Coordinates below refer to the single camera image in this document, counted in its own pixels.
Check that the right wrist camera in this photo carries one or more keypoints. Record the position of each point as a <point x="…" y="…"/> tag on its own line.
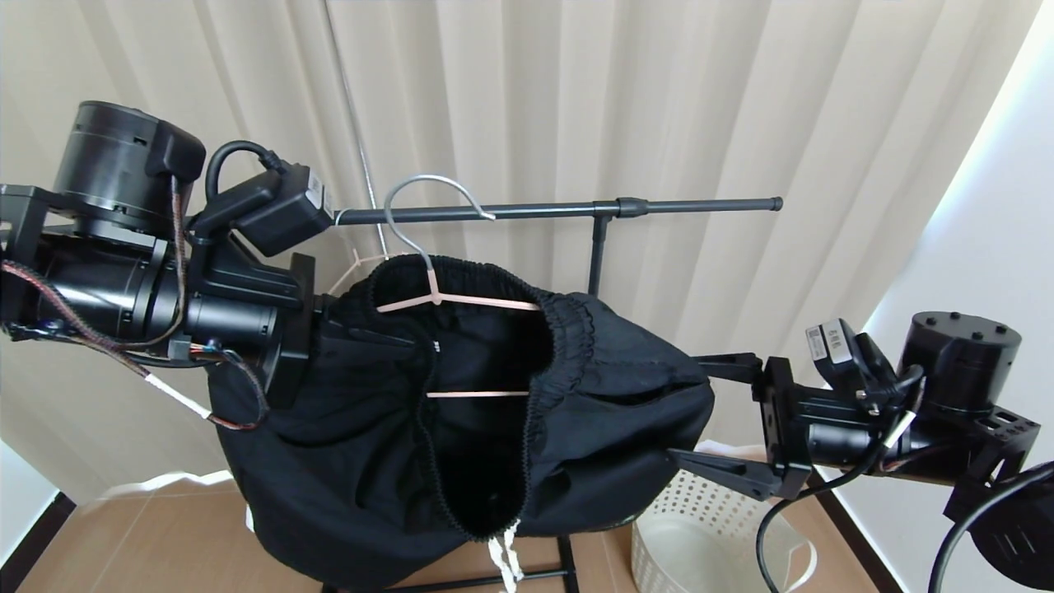
<point x="840" y="346"/>

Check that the black shorts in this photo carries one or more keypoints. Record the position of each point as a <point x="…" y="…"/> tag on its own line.
<point x="346" y="461"/>

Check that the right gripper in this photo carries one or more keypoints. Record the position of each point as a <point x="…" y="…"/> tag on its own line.
<point x="823" y="432"/>

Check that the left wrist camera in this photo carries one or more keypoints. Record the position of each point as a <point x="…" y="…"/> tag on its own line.
<point x="280" y="210"/>

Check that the black clothes rack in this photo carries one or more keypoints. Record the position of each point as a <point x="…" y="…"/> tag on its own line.
<point x="535" y="210"/>

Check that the white laundry basket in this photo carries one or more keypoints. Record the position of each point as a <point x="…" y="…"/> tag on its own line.
<point x="700" y="511"/>

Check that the pink clothes hanger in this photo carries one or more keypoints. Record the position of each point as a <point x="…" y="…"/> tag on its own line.
<point x="342" y="280"/>
<point x="486" y="302"/>

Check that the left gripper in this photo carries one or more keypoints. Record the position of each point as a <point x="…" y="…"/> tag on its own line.
<point x="239" y="329"/>

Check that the metal curtain wand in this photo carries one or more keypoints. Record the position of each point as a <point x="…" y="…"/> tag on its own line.
<point x="361" y="148"/>

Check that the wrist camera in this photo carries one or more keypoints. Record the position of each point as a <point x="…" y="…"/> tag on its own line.
<point x="840" y="346"/>
<point x="280" y="210"/>

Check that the beige curtain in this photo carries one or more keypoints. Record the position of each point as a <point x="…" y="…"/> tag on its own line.
<point x="659" y="99"/>

